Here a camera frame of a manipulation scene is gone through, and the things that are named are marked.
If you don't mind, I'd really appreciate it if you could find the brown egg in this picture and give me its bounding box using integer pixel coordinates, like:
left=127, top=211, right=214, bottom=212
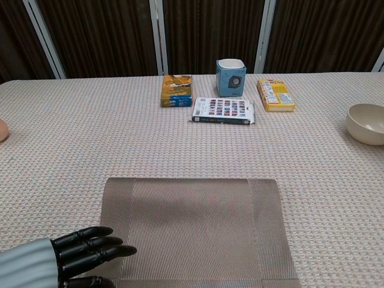
left=0, top=118, right=10, bottom=142

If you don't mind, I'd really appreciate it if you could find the yellow flat box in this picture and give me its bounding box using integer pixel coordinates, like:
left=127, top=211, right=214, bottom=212
left=256, top=78, right=296, bottom=113

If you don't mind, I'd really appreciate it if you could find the grey screen post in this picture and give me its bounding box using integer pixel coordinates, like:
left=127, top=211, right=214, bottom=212
left=22, top=0, right=67, bottom=80
left=149, top=0, right=169, bottom=76
left=371, top=47, right=384, bottom=73
left=253, top=0, right=277, bottom=74

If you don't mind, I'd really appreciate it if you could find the beige woven tablecloth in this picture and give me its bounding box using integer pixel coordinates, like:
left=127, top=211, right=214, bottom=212
left=0, top=71, right=384, bottom=288

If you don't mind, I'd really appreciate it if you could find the white box with picture grid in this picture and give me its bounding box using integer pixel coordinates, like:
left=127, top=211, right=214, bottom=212
left=191, top=97, right=256, bottom=126

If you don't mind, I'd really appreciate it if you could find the brown woven placemat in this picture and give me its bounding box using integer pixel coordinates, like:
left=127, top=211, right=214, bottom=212
left=86, top=177, right=302, bottom=288

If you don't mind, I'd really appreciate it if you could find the light blue square box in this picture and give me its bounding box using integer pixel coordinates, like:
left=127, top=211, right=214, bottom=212
left=215, top=59, right=247, bottom=98

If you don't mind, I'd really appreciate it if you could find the dark pleated screen panel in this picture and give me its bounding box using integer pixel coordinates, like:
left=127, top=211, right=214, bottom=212
left=263, top=0, right=384, bottom=74
left=0, top=0, right=56, bottom=85
left=37, top=0, right=160, bottom=79
left=161, top=0, right=265, bottom=76

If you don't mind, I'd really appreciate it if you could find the orange and blue box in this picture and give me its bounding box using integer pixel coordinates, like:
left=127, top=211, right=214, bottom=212
left=160, top=74, right=193, bottom=108

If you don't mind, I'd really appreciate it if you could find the light brown bowl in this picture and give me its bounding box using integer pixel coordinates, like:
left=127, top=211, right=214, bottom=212
left=344, top=103, right=384, bottom=146

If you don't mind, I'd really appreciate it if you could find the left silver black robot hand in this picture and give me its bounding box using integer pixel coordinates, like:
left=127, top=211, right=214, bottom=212
left=0, top=226, right=138, bottom=288

